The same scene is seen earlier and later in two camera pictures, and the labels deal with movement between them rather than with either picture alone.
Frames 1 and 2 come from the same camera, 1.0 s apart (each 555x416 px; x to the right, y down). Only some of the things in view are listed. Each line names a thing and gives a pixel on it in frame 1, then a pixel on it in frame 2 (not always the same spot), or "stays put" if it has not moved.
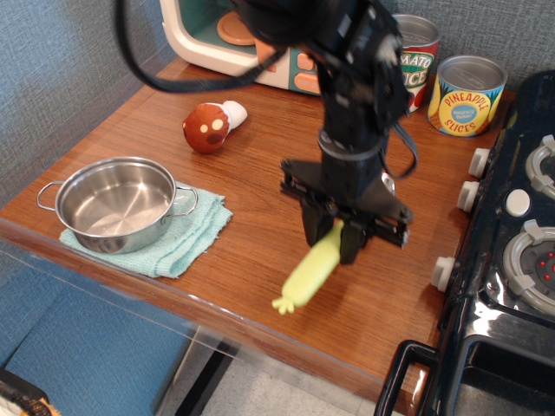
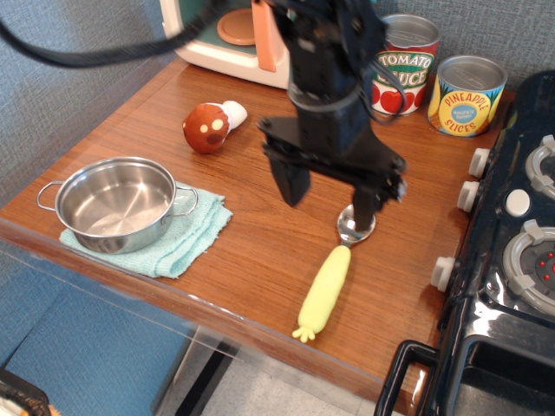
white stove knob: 467,194 stays put
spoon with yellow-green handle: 311,274 to 327,290
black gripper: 349,178 to 335,133
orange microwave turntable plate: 232,29 stays put
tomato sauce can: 421,39 stays put
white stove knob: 442,273 stays put
